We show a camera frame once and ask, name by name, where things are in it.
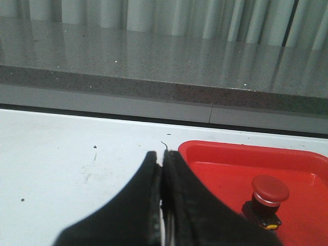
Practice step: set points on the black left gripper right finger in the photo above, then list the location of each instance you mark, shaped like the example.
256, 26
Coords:
194, 216

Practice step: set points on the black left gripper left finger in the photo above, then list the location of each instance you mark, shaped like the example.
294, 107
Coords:
132, 217

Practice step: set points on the red mushroom push button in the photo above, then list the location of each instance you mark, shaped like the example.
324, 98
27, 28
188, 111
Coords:
268, 194

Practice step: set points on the red plastic tray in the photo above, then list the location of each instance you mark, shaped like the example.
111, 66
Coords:
227, 170

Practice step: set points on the grey granite ledge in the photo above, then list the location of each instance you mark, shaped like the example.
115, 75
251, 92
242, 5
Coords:
89, 69

